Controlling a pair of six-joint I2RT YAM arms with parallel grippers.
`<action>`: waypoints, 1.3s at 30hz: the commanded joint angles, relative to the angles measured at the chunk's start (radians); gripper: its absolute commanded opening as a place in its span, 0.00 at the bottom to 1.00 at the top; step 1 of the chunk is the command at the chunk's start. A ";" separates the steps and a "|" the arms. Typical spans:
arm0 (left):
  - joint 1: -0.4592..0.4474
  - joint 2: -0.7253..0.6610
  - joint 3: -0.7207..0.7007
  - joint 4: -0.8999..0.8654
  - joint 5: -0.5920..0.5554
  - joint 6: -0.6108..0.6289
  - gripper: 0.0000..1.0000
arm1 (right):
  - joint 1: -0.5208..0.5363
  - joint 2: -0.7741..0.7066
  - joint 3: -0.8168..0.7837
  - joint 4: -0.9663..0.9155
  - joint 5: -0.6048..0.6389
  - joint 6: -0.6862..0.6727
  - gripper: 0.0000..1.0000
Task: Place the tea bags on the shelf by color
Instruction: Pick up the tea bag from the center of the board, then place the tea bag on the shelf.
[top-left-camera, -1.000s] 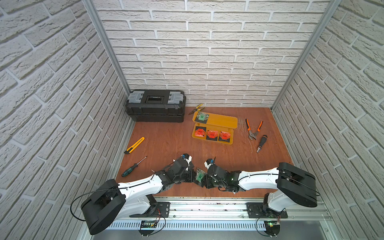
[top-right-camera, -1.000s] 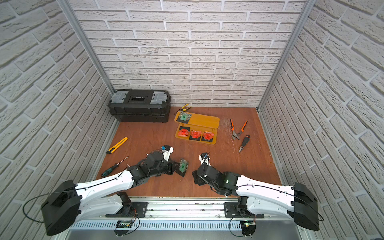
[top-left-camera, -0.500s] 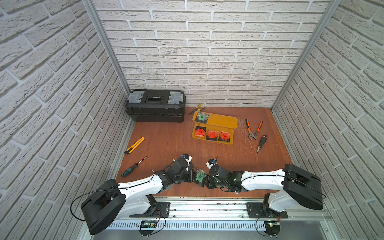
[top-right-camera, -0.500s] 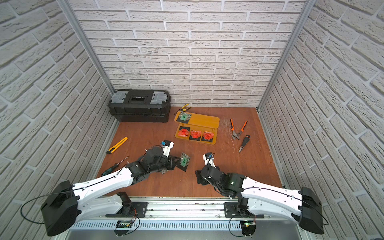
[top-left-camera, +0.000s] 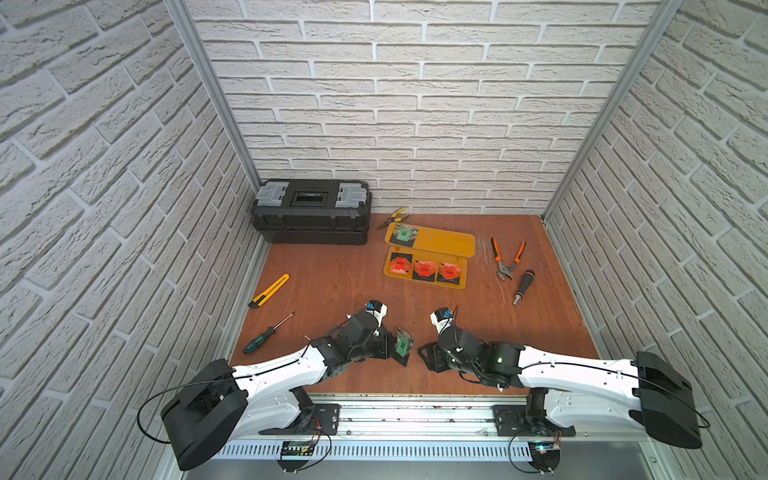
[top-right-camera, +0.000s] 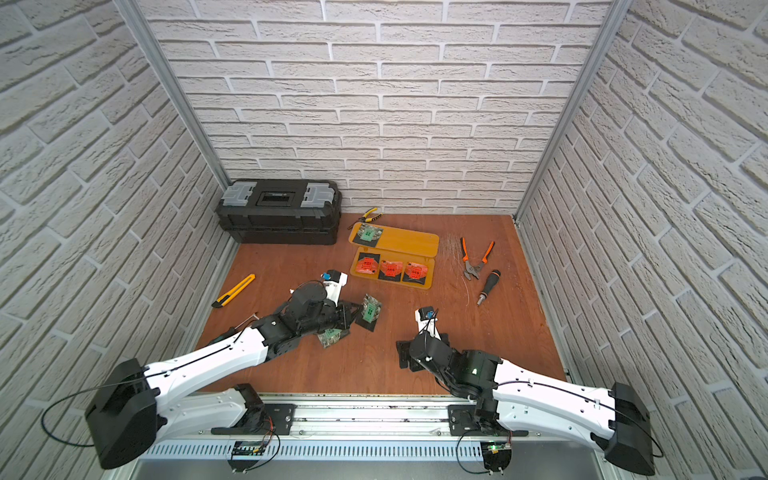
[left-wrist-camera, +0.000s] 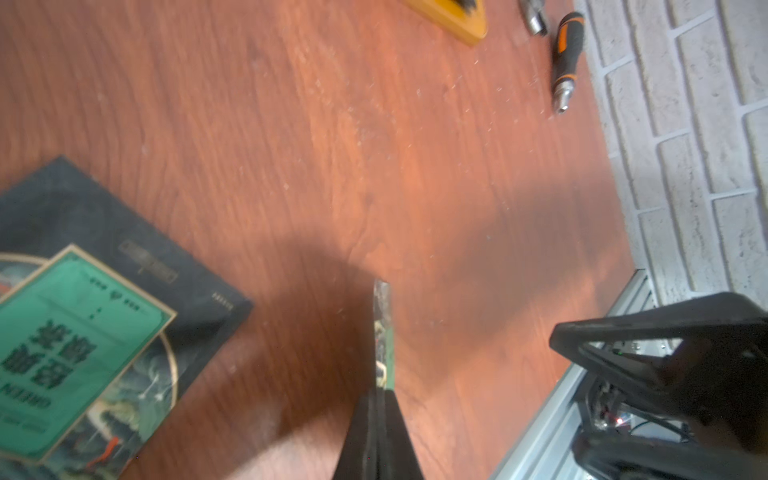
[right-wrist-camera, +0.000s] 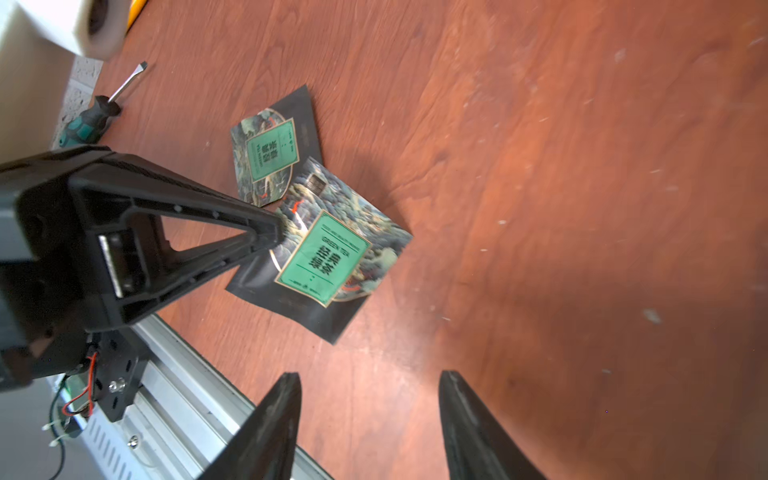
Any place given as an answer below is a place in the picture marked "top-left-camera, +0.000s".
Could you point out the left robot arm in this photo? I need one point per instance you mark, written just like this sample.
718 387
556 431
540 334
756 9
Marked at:
223 403

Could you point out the aluminium front rail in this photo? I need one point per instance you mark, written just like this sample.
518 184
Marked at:
469 417

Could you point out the yellow black small pliers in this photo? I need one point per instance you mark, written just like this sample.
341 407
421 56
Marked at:
396 217

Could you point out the controller board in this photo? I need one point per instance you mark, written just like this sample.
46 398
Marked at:
545 457
296 455

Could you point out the green tea bag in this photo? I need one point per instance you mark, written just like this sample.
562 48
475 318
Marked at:
402 346
404 235

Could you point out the green handled screwdriver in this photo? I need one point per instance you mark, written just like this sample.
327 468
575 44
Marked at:
263 337

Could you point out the yellow wooden two-tier shelf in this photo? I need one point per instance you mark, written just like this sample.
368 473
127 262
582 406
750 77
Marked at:
438 246

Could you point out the yellow utility knife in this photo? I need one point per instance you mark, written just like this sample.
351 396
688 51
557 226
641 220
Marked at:
259 300

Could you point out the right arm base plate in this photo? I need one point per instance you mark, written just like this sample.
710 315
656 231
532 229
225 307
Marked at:
514 420

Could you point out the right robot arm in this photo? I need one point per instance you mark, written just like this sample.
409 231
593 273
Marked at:
644 392

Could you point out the green tea bag front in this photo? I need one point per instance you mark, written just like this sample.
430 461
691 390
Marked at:
402 346

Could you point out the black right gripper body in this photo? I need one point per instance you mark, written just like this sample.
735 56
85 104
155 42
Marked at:
440 361

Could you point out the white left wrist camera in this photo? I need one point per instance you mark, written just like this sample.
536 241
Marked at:
377 309

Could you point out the red tea bag front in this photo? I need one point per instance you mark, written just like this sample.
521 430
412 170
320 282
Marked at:
424 270

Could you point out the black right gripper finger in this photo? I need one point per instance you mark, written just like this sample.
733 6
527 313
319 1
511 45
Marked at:
423 354
425 346

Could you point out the red tea bag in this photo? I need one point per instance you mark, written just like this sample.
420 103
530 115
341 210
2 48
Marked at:
449 273
424 270
400 264

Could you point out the left controller board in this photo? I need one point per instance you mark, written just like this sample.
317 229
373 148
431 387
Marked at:
296 455

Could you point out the black orange ratchet screwdriver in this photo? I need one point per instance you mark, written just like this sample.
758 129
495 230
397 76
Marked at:
526 281

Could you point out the black plastic toolbox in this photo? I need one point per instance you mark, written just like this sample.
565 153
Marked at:
313 211

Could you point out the right controller board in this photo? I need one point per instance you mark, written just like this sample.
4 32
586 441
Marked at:
545 457

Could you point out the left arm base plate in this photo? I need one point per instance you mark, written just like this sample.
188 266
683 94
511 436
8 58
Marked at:
323 417

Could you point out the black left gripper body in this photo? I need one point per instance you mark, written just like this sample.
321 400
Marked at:
389 342

